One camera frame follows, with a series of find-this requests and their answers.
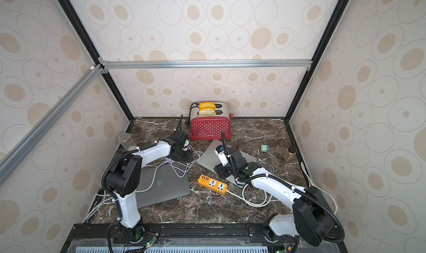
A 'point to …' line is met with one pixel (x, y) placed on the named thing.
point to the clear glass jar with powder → (125, 139)
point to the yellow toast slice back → (207, 104)
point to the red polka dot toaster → (210, 127)
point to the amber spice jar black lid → (290, 151)
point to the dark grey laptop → (163, 182)
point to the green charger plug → (264, 148)
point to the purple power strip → (168, 160)
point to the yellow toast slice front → (207, 111)
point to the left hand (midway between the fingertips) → (193, 157)
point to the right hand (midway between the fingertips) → (218, 168)
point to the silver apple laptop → (207, 157)
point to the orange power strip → (212, 185)
